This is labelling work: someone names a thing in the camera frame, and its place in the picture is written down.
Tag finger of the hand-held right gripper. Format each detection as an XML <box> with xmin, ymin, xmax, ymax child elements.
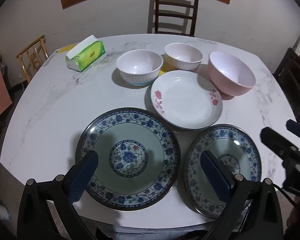
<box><xmin>286</xmin><ymin>119</ymin><xmax>300</xmax><ymax>142</ymax></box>
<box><xmin>260</xmin><ymin>127</ymin><xmax>300</xmax><ymax>161</ymax></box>

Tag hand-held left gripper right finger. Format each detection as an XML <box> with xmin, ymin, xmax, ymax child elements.
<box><xmin>200</xmin><ymin>150</ymin><xmax>283</xmax><ymax>240</ymax></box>

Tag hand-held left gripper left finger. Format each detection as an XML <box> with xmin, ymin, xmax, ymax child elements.
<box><xmin>17</xmin><ymin>151</ymin><xmax>99</xmax><ymax>240</ymax></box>

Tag small blue floral plate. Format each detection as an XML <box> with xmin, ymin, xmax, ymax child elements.
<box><xmin>184</xmin><ymin>124</ymin><xmax>262</xmax><ymax>220</ymax></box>

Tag large blue floral plate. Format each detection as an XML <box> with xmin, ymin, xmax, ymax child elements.
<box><xmin>75</xmin><ymin>107</ymin><xmax>181</xmax><ymax>211</ymax></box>

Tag white plate pink flowers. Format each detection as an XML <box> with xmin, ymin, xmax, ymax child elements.
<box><xmin>150</xmin><ymin>70</ymin><xmax>223</xmax><ymax>130</ymax></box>

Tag white ribbed bowl pink base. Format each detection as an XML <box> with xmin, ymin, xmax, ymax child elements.
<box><xmin>164</xmin><ymin>42</ymin><xmax>203</xmax><ymax>72</ymax></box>

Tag white ribbed bowl blue base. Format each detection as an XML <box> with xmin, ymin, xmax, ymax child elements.
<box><xmin>116</xmin><ymin>49</ymin><xmax>164</xmax><ymax>86</ymax></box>

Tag person's grey trousers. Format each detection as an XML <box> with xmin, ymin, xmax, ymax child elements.
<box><xmin>95</xmin><ymin>224</ymin><xmax>215</xmax><ymax>240</ymax></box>

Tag yellow round warning sticker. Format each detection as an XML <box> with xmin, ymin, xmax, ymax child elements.
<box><xmin>157</xmin><ymin>60</ymin><xmax>168</xmax><ymax>78</ymax></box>
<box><xmin>55</xmin><ymin>44</ymin><xmax>78</xmax><ymax>53</ymax></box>

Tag green tissue pack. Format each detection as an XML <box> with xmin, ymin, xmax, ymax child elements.
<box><xmin>65</xmin><ymin>35</ymin><xmax>105</xmax><ymax>72</ymax></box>

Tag bamboo chair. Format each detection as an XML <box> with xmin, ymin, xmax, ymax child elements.
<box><xmin>16</xmin><ymin>35</ymin><xmax>49</xmax><ymax>83</ymax></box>

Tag dark wooden slat-back chair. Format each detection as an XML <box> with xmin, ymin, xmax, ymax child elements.
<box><xmin>154</xmin><ymin>0</ymin><xmax>199</xmax><ymax>37</ymax></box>

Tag black cable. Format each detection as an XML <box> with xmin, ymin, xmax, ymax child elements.
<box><xmin>275</xmin><ymin>184</ymin><xmax>299</xmax><ymax>207</ymax></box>

